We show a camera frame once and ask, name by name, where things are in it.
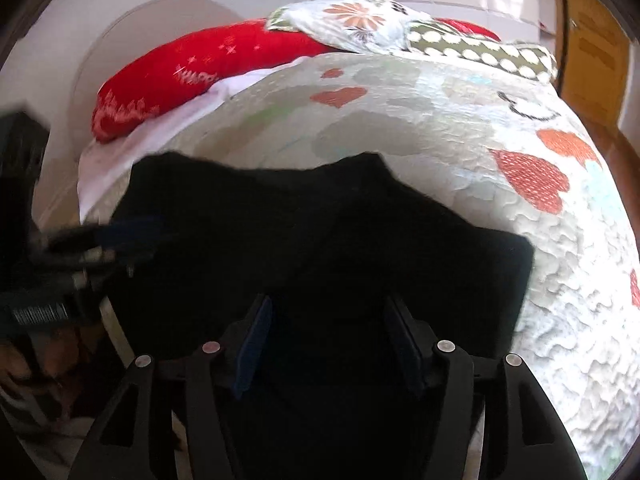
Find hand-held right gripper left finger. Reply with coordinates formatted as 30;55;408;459
67;294;275;480

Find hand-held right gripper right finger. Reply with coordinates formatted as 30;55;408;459
384;294;588;480

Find green white patterned pillow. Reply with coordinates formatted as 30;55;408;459
405;20;558;83

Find red printed pillow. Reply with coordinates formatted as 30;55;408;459
91;19;341;143
432;17;501;43

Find wooden door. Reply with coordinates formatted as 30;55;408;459
552;0;633;131

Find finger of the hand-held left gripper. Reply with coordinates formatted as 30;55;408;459
70;246;153;278
47;215;168;253

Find black pants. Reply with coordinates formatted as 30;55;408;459
107;151;536;480

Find heart patterned quilt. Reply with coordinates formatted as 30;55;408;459
80;52;640;480

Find white curved headboard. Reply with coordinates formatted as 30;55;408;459
70;0;241;141

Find pale pink bed sheet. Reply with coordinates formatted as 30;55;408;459
77;57;311;216

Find white floral pillow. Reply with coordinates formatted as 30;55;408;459
265;0;436;56

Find person's left hand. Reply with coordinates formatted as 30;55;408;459
0;327;101;416

